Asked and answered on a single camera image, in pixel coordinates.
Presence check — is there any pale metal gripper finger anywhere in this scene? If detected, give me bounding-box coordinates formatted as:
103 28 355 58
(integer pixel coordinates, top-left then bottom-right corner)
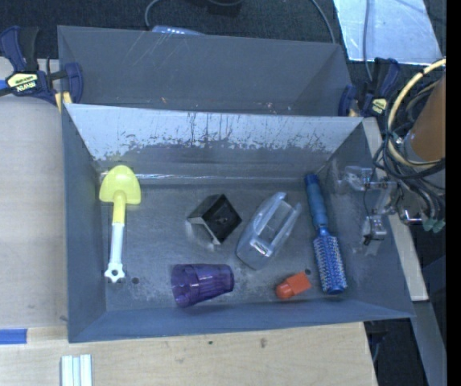
360 214 389 246
337 166 376 193

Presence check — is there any blue round hairbrush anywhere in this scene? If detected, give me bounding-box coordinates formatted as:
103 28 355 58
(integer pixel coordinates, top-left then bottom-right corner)
303 173 349 296

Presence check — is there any orange bottle cap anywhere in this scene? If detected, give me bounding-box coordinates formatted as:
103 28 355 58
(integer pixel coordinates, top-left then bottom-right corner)
275 271 313 301

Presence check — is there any clear plastic container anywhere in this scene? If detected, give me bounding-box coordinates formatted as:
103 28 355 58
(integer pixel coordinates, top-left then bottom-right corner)
235 191 303 271

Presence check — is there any black cube box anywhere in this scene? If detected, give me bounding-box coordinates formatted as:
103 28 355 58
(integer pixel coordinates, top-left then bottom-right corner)
186 193 244 246

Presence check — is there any grey metal bin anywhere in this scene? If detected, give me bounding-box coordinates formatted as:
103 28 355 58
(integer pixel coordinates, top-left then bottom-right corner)
56 25 417 344

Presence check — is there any purple plastic cup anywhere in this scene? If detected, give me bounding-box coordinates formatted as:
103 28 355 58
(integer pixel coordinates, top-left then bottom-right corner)
170 263 236 309

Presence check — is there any yellow and white toy shovel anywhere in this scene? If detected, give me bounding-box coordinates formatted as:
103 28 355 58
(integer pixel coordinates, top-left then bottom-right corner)
98 164 143 285

